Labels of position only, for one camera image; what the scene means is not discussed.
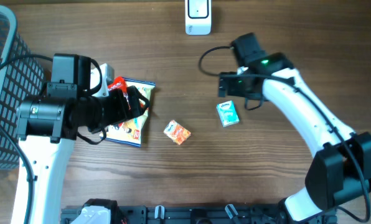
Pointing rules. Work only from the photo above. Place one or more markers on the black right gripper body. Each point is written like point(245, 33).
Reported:
point(235, 86)

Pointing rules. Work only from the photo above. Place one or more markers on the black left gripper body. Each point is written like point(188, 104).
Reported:
point(103, 111)

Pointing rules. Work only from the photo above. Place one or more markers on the red snack bag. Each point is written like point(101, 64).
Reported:
point(118, 84)

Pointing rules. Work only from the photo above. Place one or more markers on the teal tissue pack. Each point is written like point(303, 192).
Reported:
point(227, 113)

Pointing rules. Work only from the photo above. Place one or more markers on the orange tissue pack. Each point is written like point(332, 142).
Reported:
point(177, 133)

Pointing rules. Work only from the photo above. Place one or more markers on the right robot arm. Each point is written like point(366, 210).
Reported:
point(341, 158)

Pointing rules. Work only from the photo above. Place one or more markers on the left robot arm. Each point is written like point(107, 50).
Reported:
point(47, 127)

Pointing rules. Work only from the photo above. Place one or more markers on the white barcode scanner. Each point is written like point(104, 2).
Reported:
point(198, 17)

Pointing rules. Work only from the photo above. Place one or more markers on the dark grey mesh basket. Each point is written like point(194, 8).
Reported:
point(17, 80)

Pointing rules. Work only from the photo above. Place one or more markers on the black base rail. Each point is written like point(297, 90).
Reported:
point(255, 214)

